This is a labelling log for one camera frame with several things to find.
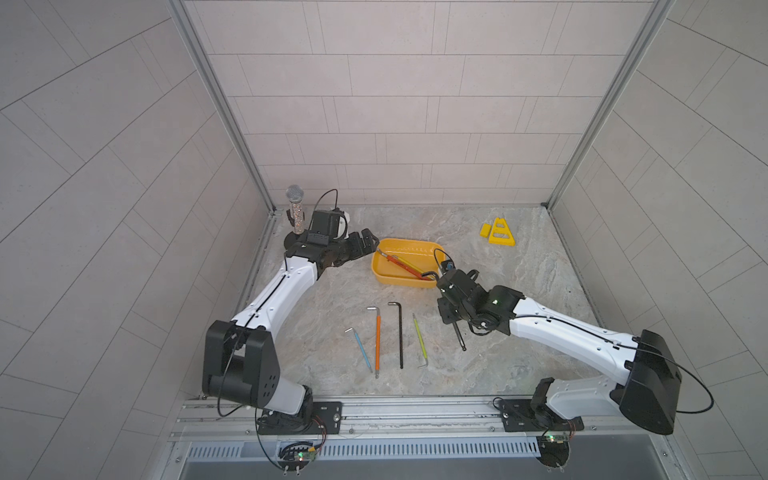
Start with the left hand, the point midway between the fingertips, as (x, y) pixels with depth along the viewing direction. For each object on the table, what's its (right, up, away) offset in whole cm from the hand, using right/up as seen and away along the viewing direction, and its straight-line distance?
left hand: (372, 242), depth 84 cm
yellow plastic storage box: (+17, -6, +17) cm, 25 cm away
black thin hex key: (+6, -19, +7) cm, 21 cm away
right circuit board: (+44, -48, -15) cm, 67 cm away
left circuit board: (-15, -46, -19) cm, 53 cm away
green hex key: (+14, -28, -1) cm, 31 cm away
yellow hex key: (+9, -7, +15) cm, 19 cm away
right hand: (+19, -17, -4) cm, 26 cm away
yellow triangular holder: (+45, +2, +24) cm, 51 cm away
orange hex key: (+2, -28, -1) cm, 28 cm away
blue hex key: (-3, -29, -2) cm, 30 cm away
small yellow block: (+39, +3, +24) cm, 46 cm away
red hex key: (+9, -8, +14) cm, 19 cm away
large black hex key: (+23, -23, -10) cm, 34 cm away
